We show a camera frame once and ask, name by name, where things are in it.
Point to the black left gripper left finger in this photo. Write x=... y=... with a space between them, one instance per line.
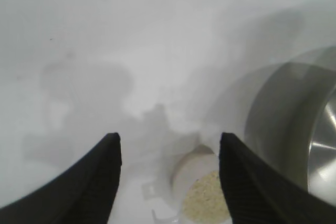
x=78 y=192

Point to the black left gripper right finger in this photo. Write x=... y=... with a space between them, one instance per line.
x=257 y=192

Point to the white rice grains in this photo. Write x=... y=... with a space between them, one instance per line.
x=204 y=197

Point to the clear plastic measuring cup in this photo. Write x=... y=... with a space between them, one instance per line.
x=194 y=161

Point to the stainless steel mixing bowl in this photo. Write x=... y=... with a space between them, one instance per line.
x=283 y=108

